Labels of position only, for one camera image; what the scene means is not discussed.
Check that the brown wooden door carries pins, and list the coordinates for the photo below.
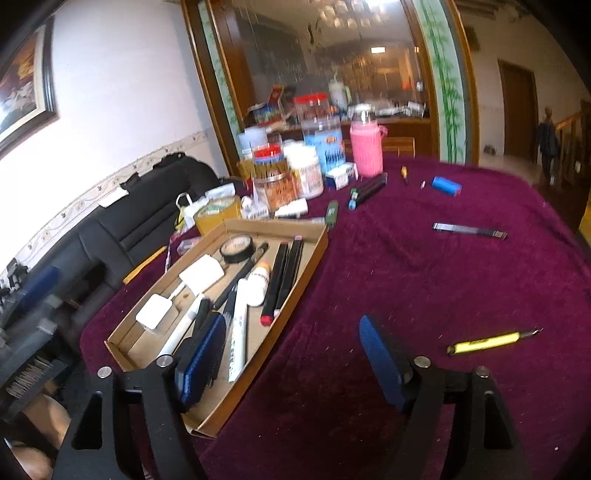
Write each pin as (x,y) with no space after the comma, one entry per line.
(517,110)

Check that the pile of plastic bags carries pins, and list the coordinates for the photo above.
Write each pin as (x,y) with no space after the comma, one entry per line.
(401,108)

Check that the small yellow screwdriver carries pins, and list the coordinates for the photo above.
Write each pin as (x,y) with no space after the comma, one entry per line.
(404,175)

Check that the white and green cup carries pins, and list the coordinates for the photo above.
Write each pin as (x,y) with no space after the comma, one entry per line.
(338,94)

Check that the black marker with teal end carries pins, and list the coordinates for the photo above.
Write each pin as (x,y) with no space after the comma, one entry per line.
(369,193)

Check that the bamboo painted panel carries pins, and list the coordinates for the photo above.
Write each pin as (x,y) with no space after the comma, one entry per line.
(445,78)

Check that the long matte black pen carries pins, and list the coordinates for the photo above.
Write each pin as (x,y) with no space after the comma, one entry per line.
(240,277)

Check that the black marker with green end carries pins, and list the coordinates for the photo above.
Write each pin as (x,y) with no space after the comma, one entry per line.
(371,182)

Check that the black marker with red end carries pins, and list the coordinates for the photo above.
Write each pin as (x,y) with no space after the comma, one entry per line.
(274,286)

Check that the plain white plastic pen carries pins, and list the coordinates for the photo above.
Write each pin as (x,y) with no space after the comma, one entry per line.
(182,325)

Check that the white plastic jar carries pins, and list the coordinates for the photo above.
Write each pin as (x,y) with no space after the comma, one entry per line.
(302,170)

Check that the clear jar with red lid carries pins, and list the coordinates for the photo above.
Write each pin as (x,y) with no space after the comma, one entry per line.
(314,110)

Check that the person in dark clothes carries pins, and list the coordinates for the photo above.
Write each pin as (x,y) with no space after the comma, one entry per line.
(547,138)

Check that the yellow ruler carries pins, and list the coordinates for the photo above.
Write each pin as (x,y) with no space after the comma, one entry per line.
(145,264)

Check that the box of coloured pencils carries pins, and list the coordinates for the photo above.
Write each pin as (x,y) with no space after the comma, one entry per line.
(268,113)

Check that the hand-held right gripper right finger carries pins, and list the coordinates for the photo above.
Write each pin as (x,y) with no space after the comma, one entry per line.
(383,360)

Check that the dark framed wall picture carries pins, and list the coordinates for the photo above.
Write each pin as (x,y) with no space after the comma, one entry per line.
(23,83)

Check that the jar with orange label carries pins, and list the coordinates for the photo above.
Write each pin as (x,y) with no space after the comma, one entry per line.
(274,184)

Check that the cardboard box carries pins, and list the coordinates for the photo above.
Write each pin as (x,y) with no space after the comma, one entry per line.
(304,277)

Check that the black tape roll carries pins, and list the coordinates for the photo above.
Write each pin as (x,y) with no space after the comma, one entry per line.
(238,258)

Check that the translucent plastic jar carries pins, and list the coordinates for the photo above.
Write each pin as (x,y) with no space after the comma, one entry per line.
(254,141)

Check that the wooden stair railing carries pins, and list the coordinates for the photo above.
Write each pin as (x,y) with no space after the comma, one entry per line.
(572,134)

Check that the bottle with pink knitted cover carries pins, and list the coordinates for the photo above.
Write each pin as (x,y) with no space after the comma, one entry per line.
(367,147)

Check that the white charger adapter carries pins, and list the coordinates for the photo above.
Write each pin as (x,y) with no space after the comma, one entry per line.
(203,274)
(154,314)

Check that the wide yellow tape roll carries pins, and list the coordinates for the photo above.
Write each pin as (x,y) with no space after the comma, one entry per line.
(217,214)

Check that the green lighter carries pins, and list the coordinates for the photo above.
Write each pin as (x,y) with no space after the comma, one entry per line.
(332,213)

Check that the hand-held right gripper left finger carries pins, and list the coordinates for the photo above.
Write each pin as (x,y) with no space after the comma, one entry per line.
(203,364)

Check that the black pen with silver tip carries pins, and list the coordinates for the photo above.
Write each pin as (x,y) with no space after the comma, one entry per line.
(229,300)

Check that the blue battery pack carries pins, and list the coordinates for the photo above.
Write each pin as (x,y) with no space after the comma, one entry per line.
(447,185)

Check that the white printed marker pen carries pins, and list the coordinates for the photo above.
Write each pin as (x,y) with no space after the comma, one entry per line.
(239,332)

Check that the black marker with purple cap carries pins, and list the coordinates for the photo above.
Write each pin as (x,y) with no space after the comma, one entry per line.
(291,272)

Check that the clear gel pen black grip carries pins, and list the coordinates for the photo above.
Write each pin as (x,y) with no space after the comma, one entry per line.
(466,229)

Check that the black marker with grey end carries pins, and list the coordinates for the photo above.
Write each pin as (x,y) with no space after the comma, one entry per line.
(202,318)

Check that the blue and white canister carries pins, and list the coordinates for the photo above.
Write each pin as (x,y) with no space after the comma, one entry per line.
(323,147)

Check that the white bottle with orange cap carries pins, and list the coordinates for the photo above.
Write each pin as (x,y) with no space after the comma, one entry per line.
(257,286)

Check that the white tube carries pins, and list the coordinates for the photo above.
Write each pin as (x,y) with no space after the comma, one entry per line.
(292,208)

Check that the small white and blue box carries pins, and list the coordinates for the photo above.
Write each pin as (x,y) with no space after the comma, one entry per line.
(341,175)

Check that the black leather sofa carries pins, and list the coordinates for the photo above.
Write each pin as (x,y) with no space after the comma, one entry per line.
(138,217)

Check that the yellow and black pen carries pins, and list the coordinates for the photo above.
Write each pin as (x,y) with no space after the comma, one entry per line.
(489,341)

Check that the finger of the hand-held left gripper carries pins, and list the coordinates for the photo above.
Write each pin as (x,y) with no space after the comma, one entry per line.
(39,288)

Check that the purple velvet tablecloth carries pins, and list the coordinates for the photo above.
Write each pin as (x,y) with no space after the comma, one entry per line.
(415,277)

